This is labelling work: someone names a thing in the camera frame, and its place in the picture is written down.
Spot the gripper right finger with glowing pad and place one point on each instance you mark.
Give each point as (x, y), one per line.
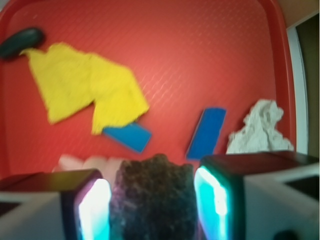
(259, 196)

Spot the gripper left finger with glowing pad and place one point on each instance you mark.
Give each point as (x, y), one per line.
(63, 205)

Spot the brown rough rock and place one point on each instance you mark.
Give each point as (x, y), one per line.
(153, 199)

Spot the crumpled grey-white cloth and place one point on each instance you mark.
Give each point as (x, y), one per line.
(259, 133)

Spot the blue rectangular block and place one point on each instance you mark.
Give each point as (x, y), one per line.
(206, 134)

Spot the blue block under cloth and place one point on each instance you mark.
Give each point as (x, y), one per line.
(133, 136)

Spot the yellow knitted cloth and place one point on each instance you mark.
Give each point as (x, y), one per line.
(69, 80)

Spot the red plastic tray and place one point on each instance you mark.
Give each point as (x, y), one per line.
(187, 55)

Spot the black smooth oval stone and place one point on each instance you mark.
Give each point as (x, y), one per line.
(19, 41)

